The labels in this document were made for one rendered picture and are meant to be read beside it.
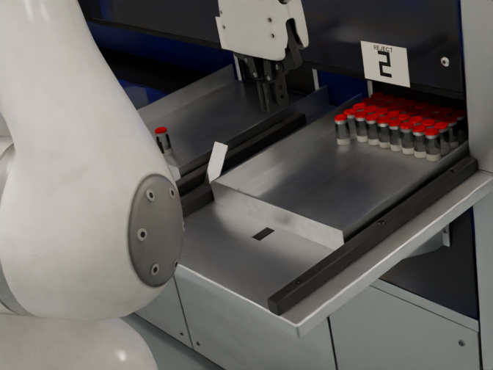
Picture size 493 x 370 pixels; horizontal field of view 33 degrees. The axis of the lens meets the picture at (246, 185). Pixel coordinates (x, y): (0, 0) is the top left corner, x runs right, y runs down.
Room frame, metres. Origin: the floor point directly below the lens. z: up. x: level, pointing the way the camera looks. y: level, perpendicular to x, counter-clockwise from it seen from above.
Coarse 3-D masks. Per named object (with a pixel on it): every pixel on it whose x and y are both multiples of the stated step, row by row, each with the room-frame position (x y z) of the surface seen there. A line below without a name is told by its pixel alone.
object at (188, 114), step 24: (216, 72) 1.56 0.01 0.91; (168, 96) 1.48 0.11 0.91; (192, 96) 1.52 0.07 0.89; (216, 96) 1.51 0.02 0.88; (240, 96) 1.49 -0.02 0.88; (288, 96) 1.44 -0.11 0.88; (312, 96) 1.35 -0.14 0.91; (144, 120) 1.45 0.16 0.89; (168, 120) 1.44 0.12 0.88; (192, 120) 1.42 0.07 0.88; (216, 120) 1.40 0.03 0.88; (240, 120) 1.38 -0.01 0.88; (264, 120) 1.28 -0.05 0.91; (192, 144) 1.32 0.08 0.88; (240, 144) 1.25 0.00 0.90; (192, 168) 1.19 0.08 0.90
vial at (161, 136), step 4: (164, 132) 1.30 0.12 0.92; (160, 136) 1.30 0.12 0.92; (164, 136) 1.30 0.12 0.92; (168, 136) 1.30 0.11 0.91; (156, 140) 1.30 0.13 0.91; (160, 140) 1.29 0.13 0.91; (164, 140) 1.29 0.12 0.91; (168, 140) 1.30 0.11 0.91; (164, 144) 1.29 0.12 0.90; (168, 144) 1.30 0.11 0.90; (164, 148) 1.29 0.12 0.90; (168, 148) 1.30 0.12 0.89; (164, 152) 1.29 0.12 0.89; (168, 152) 1.29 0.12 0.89
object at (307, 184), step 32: (320, 128) 1.25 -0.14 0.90; (256, 160) 1.16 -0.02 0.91; (288, 160) 1.19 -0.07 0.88; (320, 160) 1.17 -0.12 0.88; (352, 160) 1.14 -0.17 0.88; (384, 160) 1.12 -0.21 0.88; (416, 160) 1.10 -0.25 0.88; (448, 160) 1.04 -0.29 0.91; (224, 192) 1.08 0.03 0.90; (256, 192) 1.11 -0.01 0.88; (288, 192) 1.09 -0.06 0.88; (320, 192) 1.07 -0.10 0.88; (352, 192) 1.05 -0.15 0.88; (384, 192) 1.03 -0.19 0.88; (288, 224) 0.98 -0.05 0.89; (320, 224) 0.93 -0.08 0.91; (352, 224) 0.91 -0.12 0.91
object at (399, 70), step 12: (372, 48) 1.18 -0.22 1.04; (384, 48) 1.16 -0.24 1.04; (396, 48) 1.14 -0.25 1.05; (372, 60) 1.18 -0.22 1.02; (384, 60) 1.16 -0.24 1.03; (396, 60) 1.14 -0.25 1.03; (372, 72) 1.18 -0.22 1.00; (384, 72) 1.16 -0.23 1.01; (396, 72) 1.14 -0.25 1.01; (408, 72) 1.13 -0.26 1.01; (408, 84) 1.13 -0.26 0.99
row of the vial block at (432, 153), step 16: (352, 112) 1.22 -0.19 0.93; (352, 128) 1.21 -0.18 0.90; (368, 128) 1.18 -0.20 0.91; (384, 128) 1.16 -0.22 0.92; (400, 128) 1.15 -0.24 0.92; (416, 128) 1.11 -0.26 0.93; (432, 128) 1.10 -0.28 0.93; (384, 144) 1.16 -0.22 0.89; (400, 144) 1.14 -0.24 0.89; (416, 144) 1.11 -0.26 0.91; (432, 144) 1.09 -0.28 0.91; (432, 160) 1.09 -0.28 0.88
